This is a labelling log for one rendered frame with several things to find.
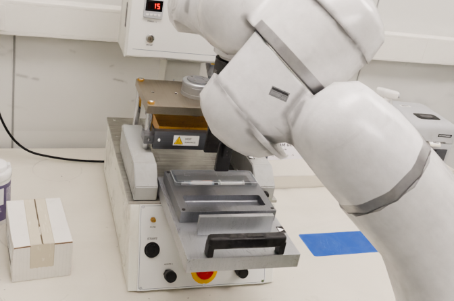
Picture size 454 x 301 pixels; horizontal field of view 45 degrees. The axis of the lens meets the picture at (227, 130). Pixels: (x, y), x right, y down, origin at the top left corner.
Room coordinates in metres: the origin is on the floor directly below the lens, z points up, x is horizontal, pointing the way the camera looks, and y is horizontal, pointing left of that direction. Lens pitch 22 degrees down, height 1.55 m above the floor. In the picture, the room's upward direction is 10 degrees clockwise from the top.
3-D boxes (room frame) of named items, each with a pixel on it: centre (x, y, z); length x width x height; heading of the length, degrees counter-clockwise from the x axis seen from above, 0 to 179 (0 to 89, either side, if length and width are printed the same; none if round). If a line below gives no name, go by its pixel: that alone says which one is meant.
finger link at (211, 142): (1.10, 0.03, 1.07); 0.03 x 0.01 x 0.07; 111
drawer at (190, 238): (0.98, -0.02, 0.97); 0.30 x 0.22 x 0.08; 21
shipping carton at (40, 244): (1.02, 0.37, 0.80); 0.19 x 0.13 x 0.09; 25
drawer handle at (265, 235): (0.85, -0.07, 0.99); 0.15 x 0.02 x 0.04; 111
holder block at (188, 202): (1.02, -0.01, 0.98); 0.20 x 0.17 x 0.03; 111
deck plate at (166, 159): (1.30, 0.10, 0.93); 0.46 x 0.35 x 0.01; 21
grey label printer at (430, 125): (1.93, -0.68, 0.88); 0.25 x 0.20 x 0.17; 19
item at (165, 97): (1.30, 0.08, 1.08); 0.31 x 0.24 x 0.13; 111
